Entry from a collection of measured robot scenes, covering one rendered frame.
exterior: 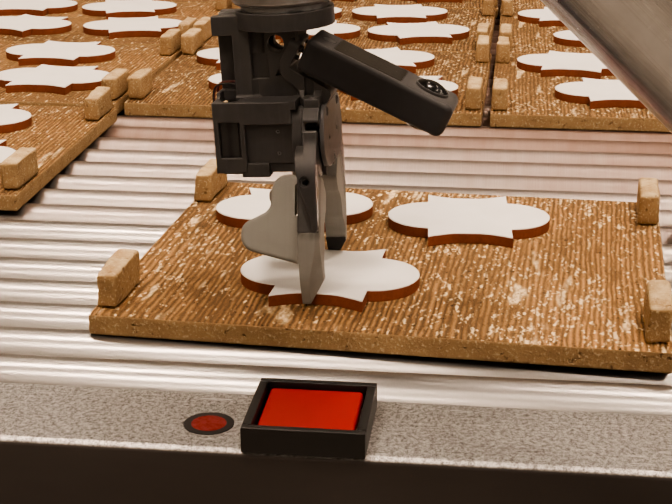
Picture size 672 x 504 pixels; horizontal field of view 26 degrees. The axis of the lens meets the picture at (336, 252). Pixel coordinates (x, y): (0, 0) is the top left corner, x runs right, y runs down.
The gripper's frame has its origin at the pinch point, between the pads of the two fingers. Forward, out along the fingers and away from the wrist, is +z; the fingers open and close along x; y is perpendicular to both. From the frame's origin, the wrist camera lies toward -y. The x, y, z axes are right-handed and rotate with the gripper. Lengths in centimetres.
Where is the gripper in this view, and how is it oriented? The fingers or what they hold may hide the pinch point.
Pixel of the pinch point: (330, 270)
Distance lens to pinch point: 110.0
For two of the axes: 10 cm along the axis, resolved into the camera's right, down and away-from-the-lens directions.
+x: -1.7, 3.2, -9.3
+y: -9.8, 0.0, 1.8
